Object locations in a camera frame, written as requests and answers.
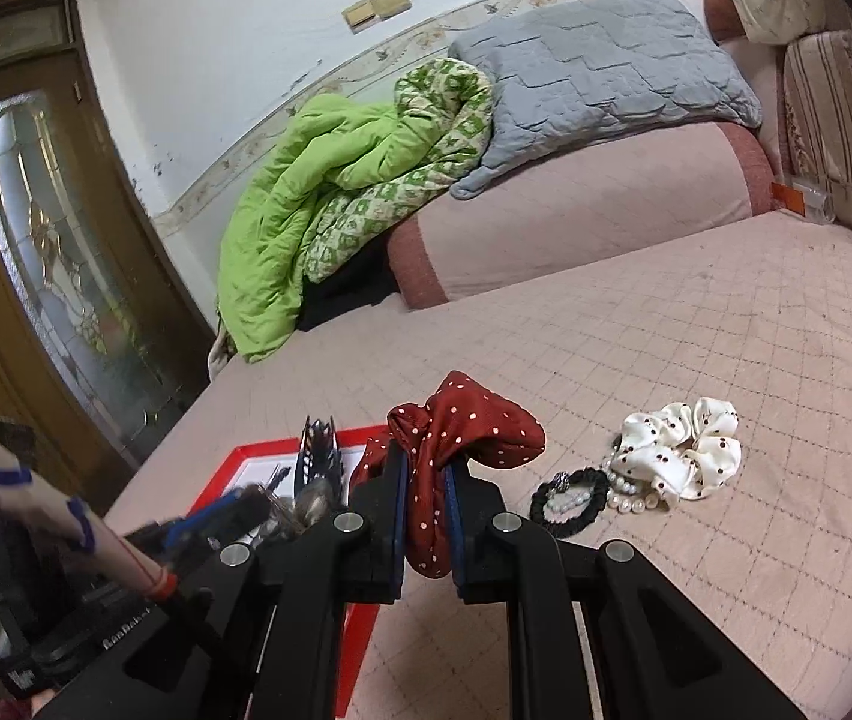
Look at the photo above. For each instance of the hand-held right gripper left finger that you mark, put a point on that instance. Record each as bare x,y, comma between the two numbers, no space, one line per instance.
398,510

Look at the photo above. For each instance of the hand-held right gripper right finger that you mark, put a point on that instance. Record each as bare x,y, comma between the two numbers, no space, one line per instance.
457,532

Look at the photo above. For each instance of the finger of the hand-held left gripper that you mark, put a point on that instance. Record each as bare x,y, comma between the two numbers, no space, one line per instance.
201,516

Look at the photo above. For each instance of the grey fluffy scrunchie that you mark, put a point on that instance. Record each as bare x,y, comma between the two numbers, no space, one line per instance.
313,506

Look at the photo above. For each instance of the red polka dot scrunchie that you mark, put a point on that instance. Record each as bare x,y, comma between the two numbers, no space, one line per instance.
471,412

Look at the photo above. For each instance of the red cardboard box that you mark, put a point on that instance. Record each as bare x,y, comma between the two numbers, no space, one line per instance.
364,645

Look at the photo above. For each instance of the white dotted scrunchie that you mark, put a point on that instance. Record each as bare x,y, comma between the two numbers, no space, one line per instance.
681,442

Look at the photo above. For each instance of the black hair claw clip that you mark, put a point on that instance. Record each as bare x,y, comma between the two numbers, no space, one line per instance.
319,450

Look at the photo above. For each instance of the wooden door with glass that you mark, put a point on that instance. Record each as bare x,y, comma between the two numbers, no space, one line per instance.
58,240

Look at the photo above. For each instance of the pink quilted bed cover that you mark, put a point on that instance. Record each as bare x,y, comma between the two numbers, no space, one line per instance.
696,330

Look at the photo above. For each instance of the green quilt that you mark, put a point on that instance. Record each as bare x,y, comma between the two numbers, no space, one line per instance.
283,202

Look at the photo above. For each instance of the pink bolster with red ends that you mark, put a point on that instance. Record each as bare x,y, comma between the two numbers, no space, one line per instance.
722,7
583,217

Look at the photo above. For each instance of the orange and clear packet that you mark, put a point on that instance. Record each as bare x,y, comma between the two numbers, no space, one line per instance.
790,196

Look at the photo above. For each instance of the grey quilted pillow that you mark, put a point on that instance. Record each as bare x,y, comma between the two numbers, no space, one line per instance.
598,67

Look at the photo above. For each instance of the striped floral cushion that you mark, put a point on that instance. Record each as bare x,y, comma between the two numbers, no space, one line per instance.
846,127

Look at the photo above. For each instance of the beige wall switch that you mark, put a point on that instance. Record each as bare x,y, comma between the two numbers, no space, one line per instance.
390,0
361,15

